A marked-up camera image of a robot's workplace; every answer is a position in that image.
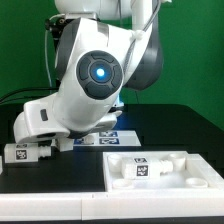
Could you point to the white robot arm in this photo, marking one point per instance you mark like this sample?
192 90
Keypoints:
104 46

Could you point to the white tag sheet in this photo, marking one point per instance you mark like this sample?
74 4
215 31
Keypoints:
112 138

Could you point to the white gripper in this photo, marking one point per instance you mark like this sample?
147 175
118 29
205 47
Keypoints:
37 123

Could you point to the black camera on stand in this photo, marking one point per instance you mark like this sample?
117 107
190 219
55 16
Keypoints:
54 26

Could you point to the white L-shaped fence wall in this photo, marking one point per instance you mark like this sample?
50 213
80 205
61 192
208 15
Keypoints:
121 204

